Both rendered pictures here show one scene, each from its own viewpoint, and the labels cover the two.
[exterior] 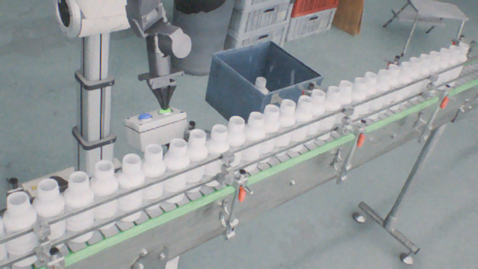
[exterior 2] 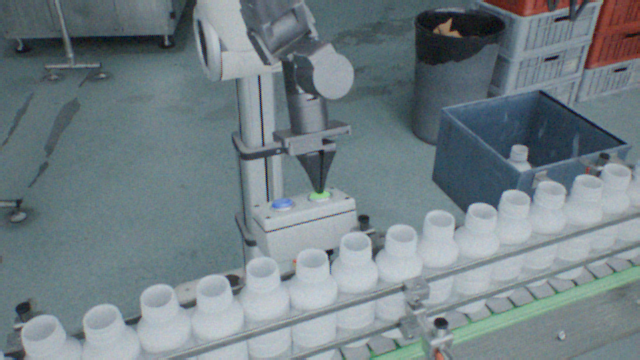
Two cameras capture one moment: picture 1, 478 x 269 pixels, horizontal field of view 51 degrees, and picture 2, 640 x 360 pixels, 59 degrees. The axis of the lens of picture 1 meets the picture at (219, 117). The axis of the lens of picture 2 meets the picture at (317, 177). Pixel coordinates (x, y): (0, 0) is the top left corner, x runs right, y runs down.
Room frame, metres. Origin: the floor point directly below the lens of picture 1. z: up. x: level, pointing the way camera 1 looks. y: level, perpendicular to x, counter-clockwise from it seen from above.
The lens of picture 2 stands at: (0.42, -0.11, 1.62)
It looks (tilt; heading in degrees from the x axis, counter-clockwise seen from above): 35 degrees down; 22
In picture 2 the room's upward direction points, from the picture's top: straight up
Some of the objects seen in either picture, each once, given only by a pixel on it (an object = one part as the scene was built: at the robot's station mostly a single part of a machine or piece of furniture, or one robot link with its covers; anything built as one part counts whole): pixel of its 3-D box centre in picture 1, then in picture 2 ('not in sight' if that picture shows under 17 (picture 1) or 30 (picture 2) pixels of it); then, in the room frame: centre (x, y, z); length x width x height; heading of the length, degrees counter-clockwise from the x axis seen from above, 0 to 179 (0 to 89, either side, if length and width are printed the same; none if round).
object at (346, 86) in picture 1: (337, 106); not in sight; (1.29, -0.34, 1.08); 0.06 x 0.06 x 0.17
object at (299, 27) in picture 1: (296, 14); (593, 66); (4.27, -0.50, 0.11); 0.61 x 0.41 x 0.22; 137
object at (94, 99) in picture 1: (94, 121); (263, 205); (1.43, 0.44, 0.74); 0.11 x 0.11 x 0.40; 44
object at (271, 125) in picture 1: (265, 134); (504, 244); (1.08, -0.13, 1.08); 0.06 x 0.06 x 0.17
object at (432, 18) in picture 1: (423, 23); not in sight; (4.39, -1.66, 0.21); 0.61 x 0.47 x 0.41; 7
